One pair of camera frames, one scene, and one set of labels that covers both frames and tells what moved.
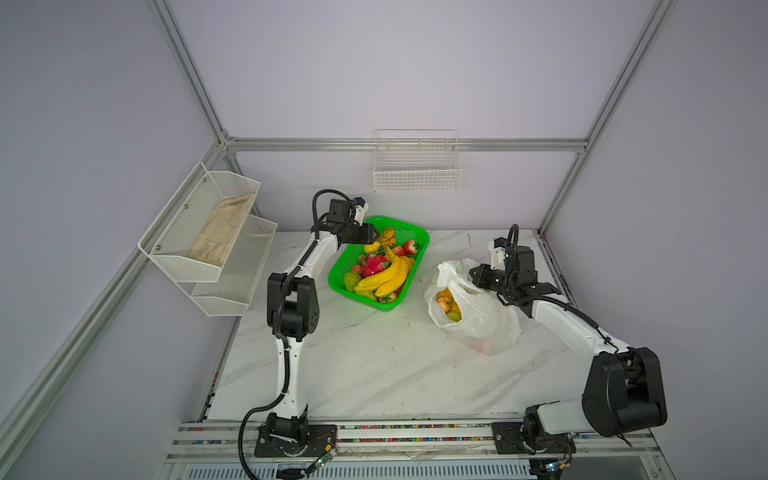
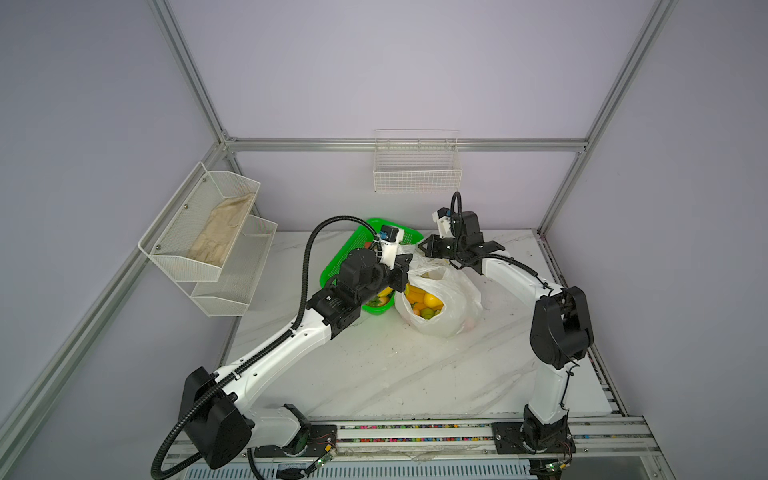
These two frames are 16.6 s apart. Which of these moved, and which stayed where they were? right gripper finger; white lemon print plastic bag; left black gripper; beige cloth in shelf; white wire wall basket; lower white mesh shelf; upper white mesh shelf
Moved: right gripper finger; left black gripper; white lemon print plastic bag
Stayed: beige cloth in shelf; lower white mesh shelf; white wire wall basket; upper white mesh shelf
